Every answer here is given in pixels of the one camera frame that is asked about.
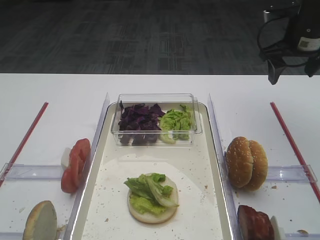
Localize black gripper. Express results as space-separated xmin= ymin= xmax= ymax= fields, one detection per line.
xmin=258 ymin=0 xmax=320 ymax=85

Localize lettuce leaf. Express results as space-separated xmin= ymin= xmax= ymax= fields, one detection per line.
xmin=123 ymin=173 xmax=180 ymax=216

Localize green lettuce in container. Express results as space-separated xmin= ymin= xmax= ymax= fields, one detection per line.
xmin=159 ymin=104 xmax=192 ymax=144

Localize white pusher block meat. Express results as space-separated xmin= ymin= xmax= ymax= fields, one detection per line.
xmin=270 ymin=215 xmax=287 ymax=240

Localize meat patties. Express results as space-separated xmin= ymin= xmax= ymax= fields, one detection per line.
xmin=237 ymin=205 xmax=275 ymax=240

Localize tomato slices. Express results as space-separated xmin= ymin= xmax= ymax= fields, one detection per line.
xmin=60 ymin=138 xmax=91 ymax=194

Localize white pusher block tomato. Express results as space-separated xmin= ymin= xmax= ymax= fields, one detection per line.
xmin=60 ymin=147 xmax=71 ymax=170

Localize right red rod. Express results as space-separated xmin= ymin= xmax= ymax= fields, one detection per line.
xmin=270 ymin=102 xmax=320 ymax=201

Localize red rod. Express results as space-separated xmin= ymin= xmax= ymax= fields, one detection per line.
xmin=0 ymin=102 xmax=49 ymax=186
xmin=270 ymin=102 xmax=320 ymax=201

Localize sesame bun rear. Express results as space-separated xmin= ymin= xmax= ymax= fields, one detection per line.
xmin=243 ymin=140 xmax=268 ymax=191

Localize sesame bun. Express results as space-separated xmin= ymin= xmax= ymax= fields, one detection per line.
xmin=243 ymin=140 xmax=268 ymax=191
xmin=225 ymin=136 xmax=254 ymax=188

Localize right clear divider strip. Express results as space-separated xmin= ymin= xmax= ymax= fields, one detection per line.
xmin=207 ymin=94 xmax=243 ymax=240

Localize sesame bun front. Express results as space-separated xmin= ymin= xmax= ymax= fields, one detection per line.
xmin=225 ymin=136 xmax=254 ymax=188

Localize silver metal tray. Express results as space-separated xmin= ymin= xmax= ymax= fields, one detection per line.
xmin=65 ymin=104 xmax=233 ymax=240

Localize clear plastic container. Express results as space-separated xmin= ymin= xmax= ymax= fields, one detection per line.
xmin=110 ymin=93 xmax=202 ymax=146

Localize purple cabbage shreds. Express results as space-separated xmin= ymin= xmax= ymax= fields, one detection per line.
xmin=118 ymin=102 xmax=165 ymax=146

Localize bottom bun slice on tray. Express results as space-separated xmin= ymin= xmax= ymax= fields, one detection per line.
xmin=127 ymin=172 xmax=179 ymax=224

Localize left red rod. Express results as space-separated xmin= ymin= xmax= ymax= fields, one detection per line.
xmin=0 ymin=102 xmax=49 ymax=186

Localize standing bun half left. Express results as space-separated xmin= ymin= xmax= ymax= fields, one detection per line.
xmin=22 ymin=200 xmax=58 ymax=240

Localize upper right clear rail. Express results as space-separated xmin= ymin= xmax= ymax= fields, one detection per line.
xmin=266 ymin=165 xmax=318 ymax=183

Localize clear rail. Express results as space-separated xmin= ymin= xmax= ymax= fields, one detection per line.
xmin=0 ymin=232 xmax=23 ymax=240
xmin=266 ymin=165 xmax=318 ymax=183
xmin=284 ymin=231 xmax=320 ymax=240
xmin=0 ymin=163 xmax=64 ymax=181

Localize lower right clear rail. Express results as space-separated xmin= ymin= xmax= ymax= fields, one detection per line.
xmin=284 ymin=231 xmax=320 ymax=240

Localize upper left clear rail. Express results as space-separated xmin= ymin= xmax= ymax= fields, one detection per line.
xmin=0 ymin=163 xmax=64 ymax=181

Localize lower left clear rail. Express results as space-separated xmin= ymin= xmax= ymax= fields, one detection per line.
xmin=0 ymin=232 xmax=23 ymax=240

